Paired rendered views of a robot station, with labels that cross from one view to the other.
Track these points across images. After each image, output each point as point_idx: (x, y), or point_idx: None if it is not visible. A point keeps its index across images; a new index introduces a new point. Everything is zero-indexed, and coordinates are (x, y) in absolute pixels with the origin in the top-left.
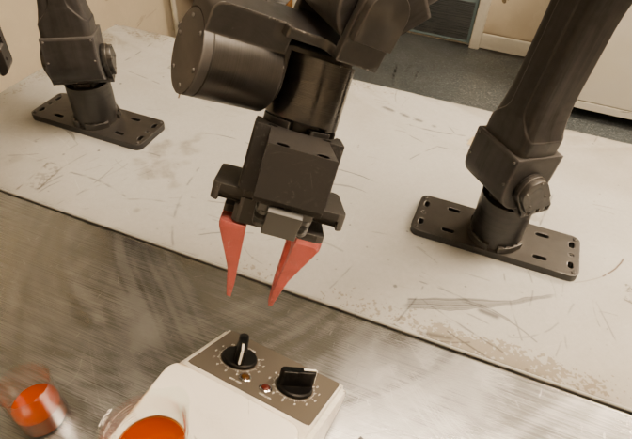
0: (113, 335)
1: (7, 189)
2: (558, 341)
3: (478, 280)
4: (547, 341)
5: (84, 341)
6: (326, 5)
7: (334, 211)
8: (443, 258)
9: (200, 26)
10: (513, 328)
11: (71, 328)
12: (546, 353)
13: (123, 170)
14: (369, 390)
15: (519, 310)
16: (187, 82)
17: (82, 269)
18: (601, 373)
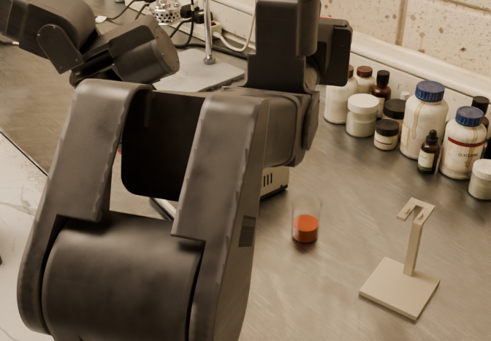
0: (257, 263)
1: None
2: (12, 182)
3: (6, 220)
4: (17, 184)
5: (277, 265)
6: (91, 23)
7: None
8: (6, 239)
9: (160, 30)
10: (25, 193)
11: (284, 275)
12: (26, 180)
13: None
14: (131, 194)
15: (8, 199)
16: (175, 51)
17: (270, 319)
18: (14, 167)
